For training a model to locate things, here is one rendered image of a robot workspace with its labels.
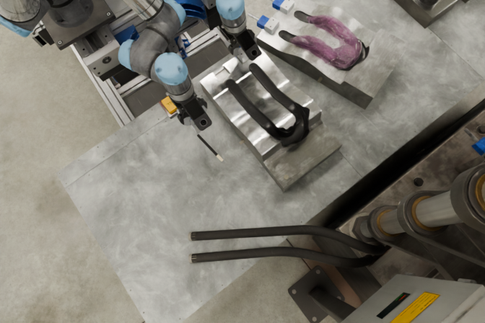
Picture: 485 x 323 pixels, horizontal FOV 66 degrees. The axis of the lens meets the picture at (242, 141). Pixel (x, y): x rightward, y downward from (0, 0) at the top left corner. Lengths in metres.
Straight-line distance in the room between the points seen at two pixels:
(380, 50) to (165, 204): 0.95
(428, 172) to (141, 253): 1.05
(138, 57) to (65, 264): 1.59
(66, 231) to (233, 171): 1.30
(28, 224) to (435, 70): 2.23
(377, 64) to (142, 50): 0.83
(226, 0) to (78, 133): 1.65
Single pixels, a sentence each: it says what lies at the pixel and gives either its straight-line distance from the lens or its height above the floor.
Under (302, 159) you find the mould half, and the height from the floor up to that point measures 0.86.
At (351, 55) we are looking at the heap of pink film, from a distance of 1.45.
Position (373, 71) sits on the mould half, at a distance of 1.42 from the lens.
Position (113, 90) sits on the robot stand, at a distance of 2.25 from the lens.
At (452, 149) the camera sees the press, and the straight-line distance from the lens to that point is 1.55.
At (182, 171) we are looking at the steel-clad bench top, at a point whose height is 0.80.
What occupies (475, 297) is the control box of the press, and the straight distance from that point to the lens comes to 0.74.
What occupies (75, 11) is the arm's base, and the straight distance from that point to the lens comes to 1.43.
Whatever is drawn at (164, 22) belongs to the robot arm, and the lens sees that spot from 1.05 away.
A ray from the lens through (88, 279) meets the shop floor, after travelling 2.32.
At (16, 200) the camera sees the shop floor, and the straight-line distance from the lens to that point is 2.57.
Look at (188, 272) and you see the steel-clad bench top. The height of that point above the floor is 0.80.
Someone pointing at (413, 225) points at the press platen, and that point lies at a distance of 0.89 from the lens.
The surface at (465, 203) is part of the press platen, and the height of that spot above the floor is 1.53.
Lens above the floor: 2.12
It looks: 73 degrees down
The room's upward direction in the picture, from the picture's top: 9 degrees counter-clockwise
